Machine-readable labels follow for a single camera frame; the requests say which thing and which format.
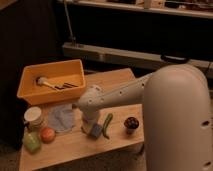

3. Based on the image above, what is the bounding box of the blue sponge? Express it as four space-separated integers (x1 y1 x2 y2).
89 124 103 138

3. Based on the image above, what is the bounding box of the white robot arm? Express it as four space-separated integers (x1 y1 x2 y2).
77 64 213 171

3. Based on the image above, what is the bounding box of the green chili pepper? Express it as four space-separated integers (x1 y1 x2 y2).
102 113 113 139

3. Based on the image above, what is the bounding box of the light blue cloth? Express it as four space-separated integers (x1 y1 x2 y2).
48 104 75 133

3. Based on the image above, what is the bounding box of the wooden low table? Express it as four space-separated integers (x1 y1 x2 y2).
18 67 148 171

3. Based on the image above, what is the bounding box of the orange fruit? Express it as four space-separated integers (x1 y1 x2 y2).
40 127 55 143

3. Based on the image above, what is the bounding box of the white mug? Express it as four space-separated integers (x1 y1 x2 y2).
24 106 44 131

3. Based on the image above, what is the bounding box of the yellow plastic bin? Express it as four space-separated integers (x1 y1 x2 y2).
17 59 86 105

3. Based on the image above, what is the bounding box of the green pear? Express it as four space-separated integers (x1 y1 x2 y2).
23 132 41 154

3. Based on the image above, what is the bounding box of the dish brush in bin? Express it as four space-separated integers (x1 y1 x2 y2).
36 77 75 90

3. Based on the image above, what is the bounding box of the grey metal rail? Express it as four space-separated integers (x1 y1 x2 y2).
61 41 213 78

